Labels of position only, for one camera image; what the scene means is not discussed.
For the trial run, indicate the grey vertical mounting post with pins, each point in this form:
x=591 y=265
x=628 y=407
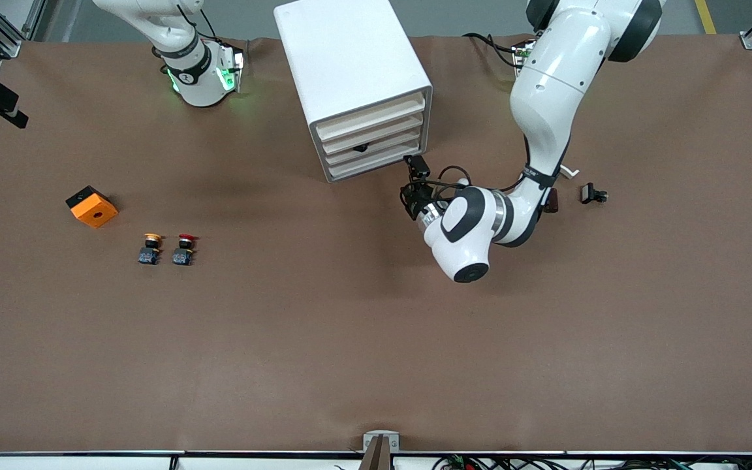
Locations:
x=376 y=460

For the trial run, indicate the red push button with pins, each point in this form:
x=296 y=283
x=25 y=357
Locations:
x=182 y=258

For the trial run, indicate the yellow push button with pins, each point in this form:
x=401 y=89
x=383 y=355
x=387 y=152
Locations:
x=149 y=256

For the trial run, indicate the brown table cover sheet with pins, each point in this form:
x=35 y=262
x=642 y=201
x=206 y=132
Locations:
x=376 y=326

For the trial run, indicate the grey metal bracket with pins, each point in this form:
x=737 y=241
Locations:
x=369 y=442

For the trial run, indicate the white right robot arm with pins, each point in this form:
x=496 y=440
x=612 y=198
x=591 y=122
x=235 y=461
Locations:
x=196 y=85

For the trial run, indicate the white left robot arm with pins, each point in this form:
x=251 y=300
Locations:
x=546 y=85

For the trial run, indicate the small black clip component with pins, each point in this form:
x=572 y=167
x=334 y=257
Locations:
x=589 y=193

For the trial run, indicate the orange button enclosure box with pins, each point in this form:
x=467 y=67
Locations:
x=95 y=212

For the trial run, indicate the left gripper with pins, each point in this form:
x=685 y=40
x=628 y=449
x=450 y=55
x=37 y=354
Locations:
x=416 y=198

